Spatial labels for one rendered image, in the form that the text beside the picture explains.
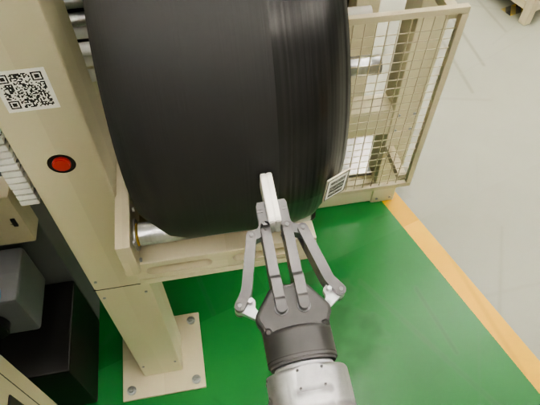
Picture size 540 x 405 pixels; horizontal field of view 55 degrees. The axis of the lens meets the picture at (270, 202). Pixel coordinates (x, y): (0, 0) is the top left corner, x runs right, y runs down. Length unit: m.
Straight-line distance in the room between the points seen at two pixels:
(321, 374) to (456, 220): 1.75
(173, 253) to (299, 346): 0.52
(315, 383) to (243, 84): 0.33
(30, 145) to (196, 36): 0.42
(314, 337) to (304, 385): 0.05
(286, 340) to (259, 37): 0.32
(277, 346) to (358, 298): 1.41
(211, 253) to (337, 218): 1.17
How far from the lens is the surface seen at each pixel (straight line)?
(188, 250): 1.01
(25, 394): 1.21
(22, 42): 0.79
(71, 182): 0.98
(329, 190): 0.73
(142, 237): 0.99
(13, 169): 0.98
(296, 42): 0.60
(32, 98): 0.84
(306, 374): 0.53
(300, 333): 0.54
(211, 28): 0.59
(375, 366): 1.85
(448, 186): 2.33
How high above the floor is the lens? 1.71
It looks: 53 degrees down
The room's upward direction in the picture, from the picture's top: straight up
